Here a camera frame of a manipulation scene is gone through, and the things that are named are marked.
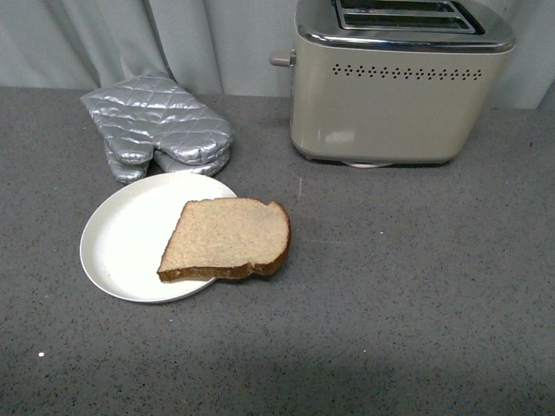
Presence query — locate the brown bread slice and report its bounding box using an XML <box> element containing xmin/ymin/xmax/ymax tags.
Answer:
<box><xmin>157</xmin><ymin>198</ymin><xmax>291</xmax><ymax>283</ymax></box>

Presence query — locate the cream two-slot toaster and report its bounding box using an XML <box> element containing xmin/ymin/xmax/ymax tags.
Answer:
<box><xmin>270</xmin><ymin>1</ymin><xmax>515</xmax><ymax>166</ymax></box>

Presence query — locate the silver quilted oven mitt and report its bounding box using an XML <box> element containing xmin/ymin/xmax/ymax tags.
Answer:
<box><xmin>81</xmin><ymin>74</ymin><xmax>233</xmax><ymax>184</ymax></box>

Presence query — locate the white round plate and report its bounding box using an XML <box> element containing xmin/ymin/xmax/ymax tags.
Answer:
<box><xmin>80</xmin><ymin>172</ymin><xmax>235</xmax><ymax>303</ymax></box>

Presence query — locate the grey curtain backdrop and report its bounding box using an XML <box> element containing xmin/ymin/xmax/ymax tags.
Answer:
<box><xmin>0</xmin><ymin>0</ymin><xmax>555</xmax><ymax>110</ymax></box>

